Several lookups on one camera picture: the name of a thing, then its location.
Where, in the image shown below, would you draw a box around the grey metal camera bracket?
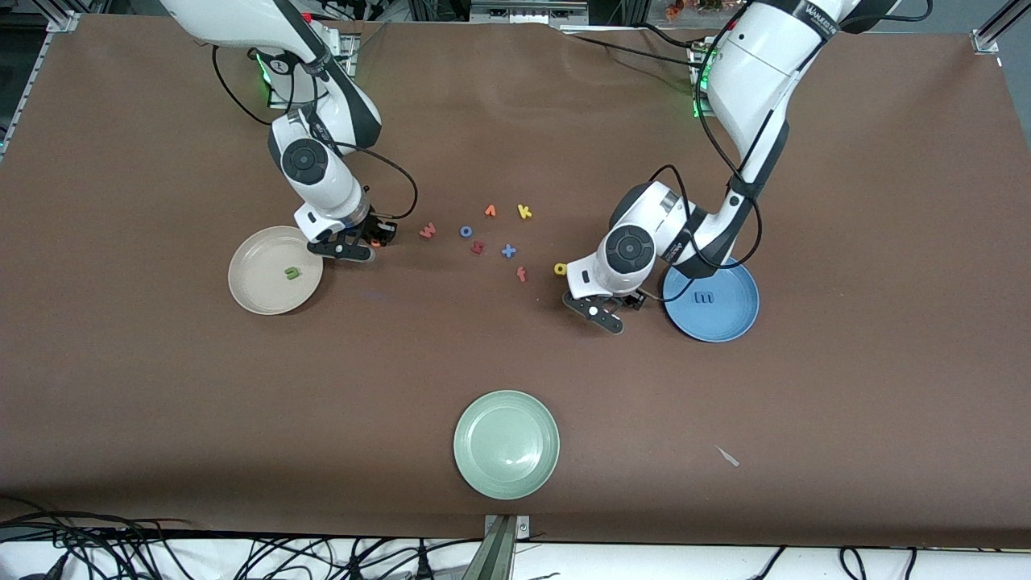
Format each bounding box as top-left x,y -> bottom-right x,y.
471,514 -> 532,580

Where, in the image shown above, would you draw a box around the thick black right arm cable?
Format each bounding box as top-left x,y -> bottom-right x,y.
211,44 -> 295,128

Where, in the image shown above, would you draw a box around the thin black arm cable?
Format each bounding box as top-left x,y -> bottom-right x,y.
647,165 -> 726,303
334,143 -> 420,221

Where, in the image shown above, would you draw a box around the aluminium frame profile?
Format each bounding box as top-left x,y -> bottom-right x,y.
971,0 -> 1031,56
0,10 -> 81,158

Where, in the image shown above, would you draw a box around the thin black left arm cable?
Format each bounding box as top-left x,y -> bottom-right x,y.
647,165 -> 726,303

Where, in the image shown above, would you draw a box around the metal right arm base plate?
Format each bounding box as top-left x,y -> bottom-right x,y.
267,34 -> 357,110

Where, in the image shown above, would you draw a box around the brown table cover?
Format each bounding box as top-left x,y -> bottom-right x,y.
0,14 -> 1031,550

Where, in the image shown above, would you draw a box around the grey metal box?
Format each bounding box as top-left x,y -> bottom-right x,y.
471,0 -> 589,25

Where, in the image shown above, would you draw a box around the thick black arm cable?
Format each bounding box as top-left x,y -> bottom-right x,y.
211,44 -> 295,128
693,24 -> 764,271

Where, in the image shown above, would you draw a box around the green plate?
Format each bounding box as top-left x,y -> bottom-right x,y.
453,390 -> 561,501

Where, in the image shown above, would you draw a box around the black frame post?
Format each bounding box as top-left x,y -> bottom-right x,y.
409,0 -> 472,23
588,0 -> 649,25

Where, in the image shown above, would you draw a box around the beige plate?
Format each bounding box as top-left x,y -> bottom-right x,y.
227,225 -> 325,316

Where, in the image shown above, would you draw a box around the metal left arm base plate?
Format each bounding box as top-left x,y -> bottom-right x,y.
691,36 -> 726,119

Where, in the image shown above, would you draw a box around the blue plate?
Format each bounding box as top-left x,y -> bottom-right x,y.
662,251 -> 760,344

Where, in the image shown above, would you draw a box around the black base cable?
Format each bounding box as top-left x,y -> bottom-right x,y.
561,23 -> 710,72

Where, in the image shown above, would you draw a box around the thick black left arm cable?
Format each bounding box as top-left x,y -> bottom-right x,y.
693,24 -> 764,271

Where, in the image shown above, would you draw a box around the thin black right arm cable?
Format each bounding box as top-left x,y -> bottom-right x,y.
334,143 -> 420,221

